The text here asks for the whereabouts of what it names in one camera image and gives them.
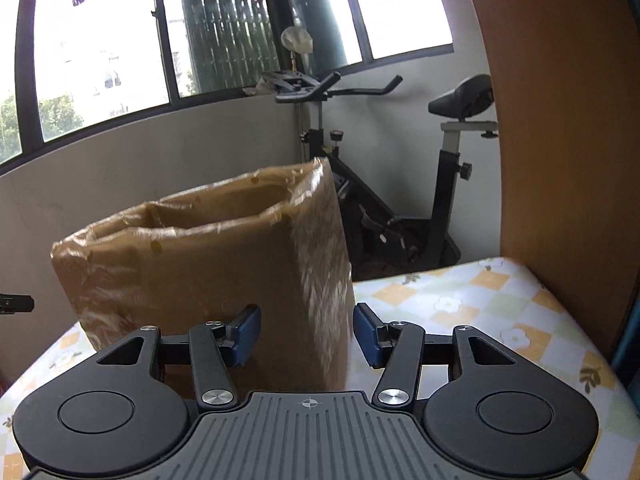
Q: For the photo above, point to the pole with white cap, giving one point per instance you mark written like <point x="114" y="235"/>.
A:
<point x="297" y="40"/>

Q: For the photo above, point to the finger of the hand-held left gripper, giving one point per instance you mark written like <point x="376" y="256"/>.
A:
<point x="17" y="303"/>

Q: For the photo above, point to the perforated metal screen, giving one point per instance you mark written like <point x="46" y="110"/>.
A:
<point x="225" y="35"/>

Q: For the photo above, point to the checkered floral tablecloth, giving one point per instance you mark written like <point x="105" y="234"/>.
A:
<point x="475" y="320"/>

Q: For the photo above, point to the black exercise bike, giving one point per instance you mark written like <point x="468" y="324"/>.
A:
<point x="440" y="200"/>

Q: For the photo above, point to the blue board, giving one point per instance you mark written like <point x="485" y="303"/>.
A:
<point x="631" y="350"/>

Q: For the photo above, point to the brown cardboard box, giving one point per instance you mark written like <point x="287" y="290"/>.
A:
<point x="280" y="370"/>

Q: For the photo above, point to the wooden headboard panel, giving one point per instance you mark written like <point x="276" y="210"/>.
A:
<point x="550" y="135"/>

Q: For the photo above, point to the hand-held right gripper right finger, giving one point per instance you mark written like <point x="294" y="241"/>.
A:
<point x="365" y="335"/>

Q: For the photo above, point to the black window frame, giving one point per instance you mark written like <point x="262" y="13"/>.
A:
<point x="28" y="85"/>

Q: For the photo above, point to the crumpled beige cloth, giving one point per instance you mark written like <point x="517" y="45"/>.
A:
<point x="256" y="90"/>

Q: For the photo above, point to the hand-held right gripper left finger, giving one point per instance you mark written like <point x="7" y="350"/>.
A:
<point x="247" y="330"/>

